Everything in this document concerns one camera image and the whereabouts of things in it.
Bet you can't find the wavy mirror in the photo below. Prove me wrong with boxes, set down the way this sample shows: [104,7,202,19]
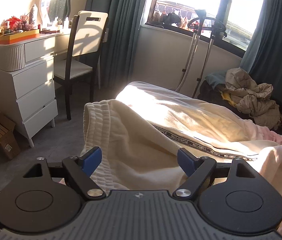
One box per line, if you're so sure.
[39,0,71,27]

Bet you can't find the white spray bottle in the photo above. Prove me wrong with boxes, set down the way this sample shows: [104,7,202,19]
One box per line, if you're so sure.
[29,4,38,29]

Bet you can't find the white dressing table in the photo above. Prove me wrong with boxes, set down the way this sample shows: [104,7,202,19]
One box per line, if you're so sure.
[0,33,70,147]

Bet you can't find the cream knit trousers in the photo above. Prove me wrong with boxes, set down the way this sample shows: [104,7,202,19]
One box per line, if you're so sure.
[80,81,282,202]

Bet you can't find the window frame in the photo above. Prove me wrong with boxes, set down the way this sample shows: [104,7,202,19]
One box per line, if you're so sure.
[145,0,264,50]

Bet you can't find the garment steamer stand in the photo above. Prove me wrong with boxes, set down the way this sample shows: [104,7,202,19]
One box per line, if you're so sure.
[175,9,227,97]

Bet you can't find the left teal curtain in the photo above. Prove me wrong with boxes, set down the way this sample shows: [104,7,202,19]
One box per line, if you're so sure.
[85,0,146,87]

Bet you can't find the beige puffer jacket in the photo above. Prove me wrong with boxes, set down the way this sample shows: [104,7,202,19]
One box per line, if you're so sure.
[221,68,280,129]

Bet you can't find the cardboard box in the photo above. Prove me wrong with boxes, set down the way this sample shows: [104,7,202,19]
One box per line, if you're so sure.
[0,113,20,160]

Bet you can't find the orange tray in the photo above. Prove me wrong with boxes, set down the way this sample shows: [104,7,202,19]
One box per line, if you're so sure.
[0,29,40,44]

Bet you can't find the white black chair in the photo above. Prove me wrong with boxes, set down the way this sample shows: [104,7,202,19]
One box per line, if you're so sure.
[53,10,108,120]

